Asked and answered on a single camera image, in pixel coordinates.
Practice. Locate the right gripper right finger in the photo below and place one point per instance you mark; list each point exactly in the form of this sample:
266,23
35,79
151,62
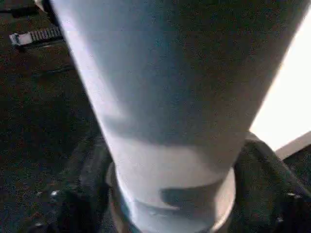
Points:
267,194

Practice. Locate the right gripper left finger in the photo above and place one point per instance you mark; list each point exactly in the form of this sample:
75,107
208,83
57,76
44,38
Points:
85,194

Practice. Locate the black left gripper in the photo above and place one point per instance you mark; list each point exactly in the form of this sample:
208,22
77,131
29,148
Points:
36,36

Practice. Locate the black mat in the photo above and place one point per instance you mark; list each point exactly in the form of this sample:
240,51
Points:
36,109

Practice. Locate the white plastic table leg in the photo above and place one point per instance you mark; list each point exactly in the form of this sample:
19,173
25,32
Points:
170,85

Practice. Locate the white plastic table top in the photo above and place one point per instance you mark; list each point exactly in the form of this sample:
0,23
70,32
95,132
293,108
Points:
286,85

